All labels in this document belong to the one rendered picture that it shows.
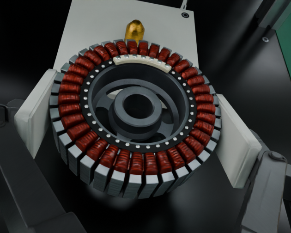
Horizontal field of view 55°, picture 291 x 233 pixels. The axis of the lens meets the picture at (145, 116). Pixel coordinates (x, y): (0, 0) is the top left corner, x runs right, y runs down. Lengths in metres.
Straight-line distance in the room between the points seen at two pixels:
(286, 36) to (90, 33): 0.30
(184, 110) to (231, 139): 0.04
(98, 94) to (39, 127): 0.06
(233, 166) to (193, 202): 0.09
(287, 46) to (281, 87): 0.11
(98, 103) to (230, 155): 0.09
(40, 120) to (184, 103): 0.09
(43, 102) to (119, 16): 0.21
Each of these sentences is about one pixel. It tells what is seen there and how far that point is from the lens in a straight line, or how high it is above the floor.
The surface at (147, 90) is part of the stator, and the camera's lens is 0.20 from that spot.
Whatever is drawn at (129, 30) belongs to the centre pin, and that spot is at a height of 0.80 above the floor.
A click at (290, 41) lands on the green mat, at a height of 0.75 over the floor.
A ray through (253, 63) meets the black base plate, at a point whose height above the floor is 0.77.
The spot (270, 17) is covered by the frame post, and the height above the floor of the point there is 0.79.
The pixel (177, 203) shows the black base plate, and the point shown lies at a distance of 0.25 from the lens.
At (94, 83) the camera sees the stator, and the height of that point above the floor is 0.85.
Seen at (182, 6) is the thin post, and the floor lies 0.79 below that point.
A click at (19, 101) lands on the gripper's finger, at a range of 0.17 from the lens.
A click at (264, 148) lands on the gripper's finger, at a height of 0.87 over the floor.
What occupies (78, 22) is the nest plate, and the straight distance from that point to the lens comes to 0.33.
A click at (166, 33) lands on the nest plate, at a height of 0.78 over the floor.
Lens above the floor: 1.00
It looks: 56 degrees down
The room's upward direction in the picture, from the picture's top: 20 degrees clockwise
